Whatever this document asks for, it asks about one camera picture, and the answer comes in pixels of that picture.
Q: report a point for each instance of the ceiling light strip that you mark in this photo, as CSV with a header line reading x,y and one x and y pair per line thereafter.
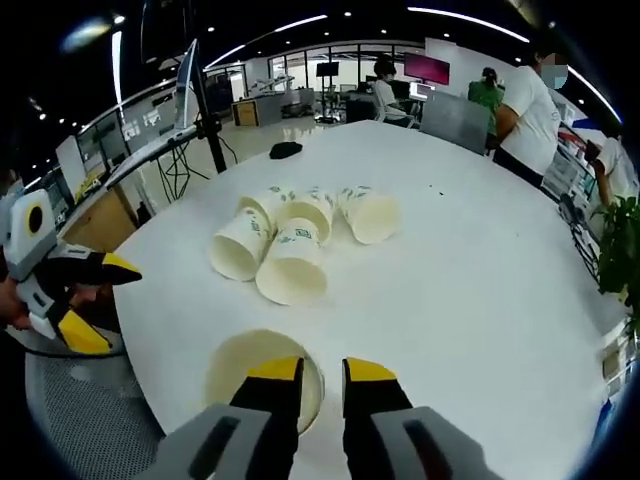
x,y
117,65
470,20
270,37

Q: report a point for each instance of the stack of white paper cups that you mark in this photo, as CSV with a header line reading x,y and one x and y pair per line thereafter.
x,y
235,360

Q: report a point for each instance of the wooden cabinet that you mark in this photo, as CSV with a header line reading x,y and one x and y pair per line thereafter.
x,y
246,112

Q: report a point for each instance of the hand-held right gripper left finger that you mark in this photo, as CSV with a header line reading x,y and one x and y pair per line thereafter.
x,y
250,430

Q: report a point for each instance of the person's left hand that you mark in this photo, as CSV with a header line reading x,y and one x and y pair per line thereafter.
x,y
12,305

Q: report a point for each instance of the black screen on stand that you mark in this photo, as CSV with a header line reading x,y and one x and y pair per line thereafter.
x,y
327,70

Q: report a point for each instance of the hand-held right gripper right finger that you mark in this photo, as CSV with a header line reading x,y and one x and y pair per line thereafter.
x,y
380,430

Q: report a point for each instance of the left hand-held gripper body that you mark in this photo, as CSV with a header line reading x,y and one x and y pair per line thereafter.
x,y
27,240

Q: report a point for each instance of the small black object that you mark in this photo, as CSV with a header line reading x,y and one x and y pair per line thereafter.
x,y
286,150

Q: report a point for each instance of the white-framed monitor screen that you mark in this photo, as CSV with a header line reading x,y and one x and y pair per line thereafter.
x,y
186,85

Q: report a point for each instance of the small computer monitor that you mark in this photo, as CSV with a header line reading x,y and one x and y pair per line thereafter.
x,y
421,90

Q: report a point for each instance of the green potted plant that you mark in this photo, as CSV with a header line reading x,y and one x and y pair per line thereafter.
x,y
622,250

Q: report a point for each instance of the grey mesh office chair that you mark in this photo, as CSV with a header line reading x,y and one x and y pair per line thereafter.
x,y
85,410

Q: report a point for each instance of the grey partition panel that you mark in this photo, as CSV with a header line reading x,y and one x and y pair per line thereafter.
x,y
455,122

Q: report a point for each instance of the red display screen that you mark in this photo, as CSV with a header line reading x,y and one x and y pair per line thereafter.
x,y
426,69

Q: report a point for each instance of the printed white paper cup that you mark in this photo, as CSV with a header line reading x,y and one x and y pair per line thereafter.
x,y
292,270
312,212
370,215
240,245
260,197

